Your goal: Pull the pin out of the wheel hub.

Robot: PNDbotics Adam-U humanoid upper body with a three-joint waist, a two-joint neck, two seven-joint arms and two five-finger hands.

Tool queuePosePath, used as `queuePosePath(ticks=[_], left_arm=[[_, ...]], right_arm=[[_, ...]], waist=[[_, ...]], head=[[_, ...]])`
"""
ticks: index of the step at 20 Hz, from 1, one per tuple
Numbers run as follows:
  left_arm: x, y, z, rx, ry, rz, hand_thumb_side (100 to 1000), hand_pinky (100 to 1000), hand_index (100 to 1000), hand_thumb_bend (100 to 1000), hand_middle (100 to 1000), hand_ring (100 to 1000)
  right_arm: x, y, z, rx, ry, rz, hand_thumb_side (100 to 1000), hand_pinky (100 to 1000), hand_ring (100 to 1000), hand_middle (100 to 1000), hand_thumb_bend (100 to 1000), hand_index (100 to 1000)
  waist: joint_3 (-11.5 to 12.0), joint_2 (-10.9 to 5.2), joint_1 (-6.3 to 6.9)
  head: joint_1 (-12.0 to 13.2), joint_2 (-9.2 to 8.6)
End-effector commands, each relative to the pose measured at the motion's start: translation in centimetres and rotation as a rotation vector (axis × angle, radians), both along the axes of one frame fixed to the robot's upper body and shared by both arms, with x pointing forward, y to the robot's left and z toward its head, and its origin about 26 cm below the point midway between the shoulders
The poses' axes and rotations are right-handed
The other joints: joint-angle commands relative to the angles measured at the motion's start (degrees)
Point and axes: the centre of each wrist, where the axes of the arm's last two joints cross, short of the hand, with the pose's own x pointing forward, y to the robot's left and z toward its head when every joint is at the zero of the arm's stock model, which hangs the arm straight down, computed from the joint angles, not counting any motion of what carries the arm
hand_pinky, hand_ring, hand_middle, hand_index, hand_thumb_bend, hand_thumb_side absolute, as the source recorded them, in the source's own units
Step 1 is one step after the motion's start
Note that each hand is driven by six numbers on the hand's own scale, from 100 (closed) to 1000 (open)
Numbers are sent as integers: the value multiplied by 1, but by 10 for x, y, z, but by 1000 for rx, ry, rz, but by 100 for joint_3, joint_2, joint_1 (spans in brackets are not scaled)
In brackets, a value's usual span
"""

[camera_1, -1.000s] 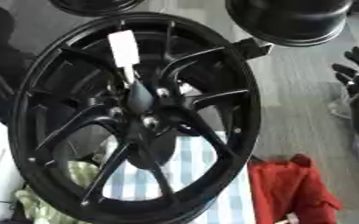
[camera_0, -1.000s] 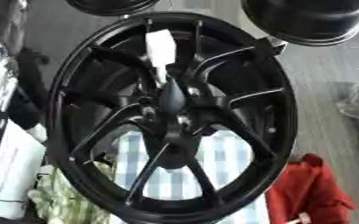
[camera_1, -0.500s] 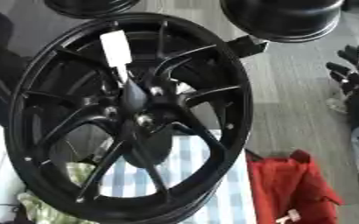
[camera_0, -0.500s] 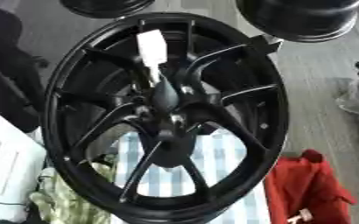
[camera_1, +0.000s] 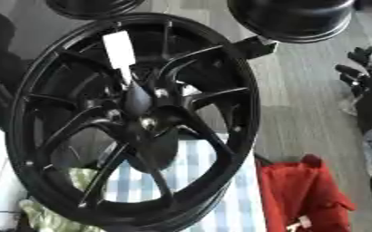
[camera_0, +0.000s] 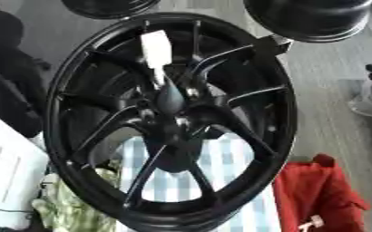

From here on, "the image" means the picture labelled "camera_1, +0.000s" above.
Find black spoked wheel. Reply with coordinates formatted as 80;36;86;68
3;12;262;232

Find white pin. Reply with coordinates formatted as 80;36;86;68
102;30;139;86

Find black round rim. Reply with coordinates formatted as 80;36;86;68
44;0;147;20
225;0;357;44

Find red fabric bag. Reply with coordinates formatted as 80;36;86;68
254;153;357;232

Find green crumpled cloth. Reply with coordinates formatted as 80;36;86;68
17;168;110;232

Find black wheel stand bracket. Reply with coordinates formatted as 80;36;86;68
231;35;280;60

